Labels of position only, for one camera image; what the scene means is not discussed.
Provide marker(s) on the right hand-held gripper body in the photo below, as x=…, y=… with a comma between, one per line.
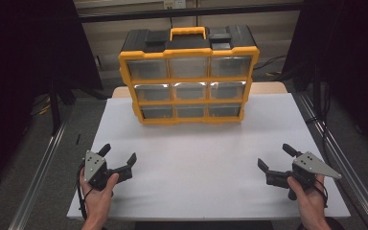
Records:
x=310, y=164

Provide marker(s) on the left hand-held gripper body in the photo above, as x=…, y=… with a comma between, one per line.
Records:
x=94, y=166

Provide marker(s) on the person's left hand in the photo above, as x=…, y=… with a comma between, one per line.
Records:
x=97, y=199

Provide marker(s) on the person's right hand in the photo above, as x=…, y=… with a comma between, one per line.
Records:
x=308, y=201

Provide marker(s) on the black metal stand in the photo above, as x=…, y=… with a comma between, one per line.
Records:
x=55, y=108

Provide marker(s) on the set of clear plastic drawers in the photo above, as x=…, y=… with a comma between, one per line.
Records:
x=189, y=91

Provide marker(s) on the black curtain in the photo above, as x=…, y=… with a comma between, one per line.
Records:
x=19, y=64
x=348, y=48

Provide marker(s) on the black cabinet latch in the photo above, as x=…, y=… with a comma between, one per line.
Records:
x=219, y=37
x=156, y=36

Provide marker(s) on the yellow black organizer cabinet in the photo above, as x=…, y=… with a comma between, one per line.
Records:
x=188, y=48

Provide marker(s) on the black horizontal bar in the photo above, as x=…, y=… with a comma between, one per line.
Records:
x=140, y=15

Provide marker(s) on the white wall outlet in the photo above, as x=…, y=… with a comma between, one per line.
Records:
x=174, y=4

